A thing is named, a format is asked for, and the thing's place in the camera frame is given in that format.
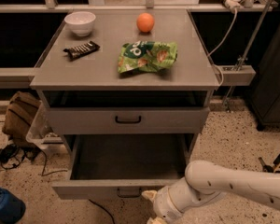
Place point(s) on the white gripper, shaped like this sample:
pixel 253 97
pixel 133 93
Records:
pixel 163 206

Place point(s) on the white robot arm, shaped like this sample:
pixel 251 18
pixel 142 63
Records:
pixel 204 183

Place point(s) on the grey open bottom drawer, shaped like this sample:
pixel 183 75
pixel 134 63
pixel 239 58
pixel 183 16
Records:
pixel 111 166

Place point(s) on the grey middle drawer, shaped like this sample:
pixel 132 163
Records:
pixel 111 120

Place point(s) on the grey drawer cabinet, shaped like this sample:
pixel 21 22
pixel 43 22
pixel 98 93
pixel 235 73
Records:
pixel 94 81

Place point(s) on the clear plastic bin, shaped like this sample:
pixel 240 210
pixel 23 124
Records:
pixel 41 134

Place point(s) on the wheeled stand base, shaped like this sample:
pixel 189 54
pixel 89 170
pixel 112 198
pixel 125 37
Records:
pixel 275 164

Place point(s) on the green chip bag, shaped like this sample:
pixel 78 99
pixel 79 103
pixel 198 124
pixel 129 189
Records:
pixel 147 56

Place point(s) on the blue water bottle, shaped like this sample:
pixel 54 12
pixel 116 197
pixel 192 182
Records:
pixel 12 208

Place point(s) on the brown backpack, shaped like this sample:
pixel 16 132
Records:
pixel 19 116

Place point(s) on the dark cabinet at right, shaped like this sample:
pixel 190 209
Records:
pixel 265 95

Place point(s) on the dark chocolate bar wrapper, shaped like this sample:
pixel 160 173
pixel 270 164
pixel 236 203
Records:
pixel 82 50

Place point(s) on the orange fruit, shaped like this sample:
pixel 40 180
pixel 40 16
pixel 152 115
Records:
pixel 145 22

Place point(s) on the white bowl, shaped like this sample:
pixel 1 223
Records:
pixel 80 23

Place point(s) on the white power adapter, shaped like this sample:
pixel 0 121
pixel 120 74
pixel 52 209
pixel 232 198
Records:
pixel 231 0

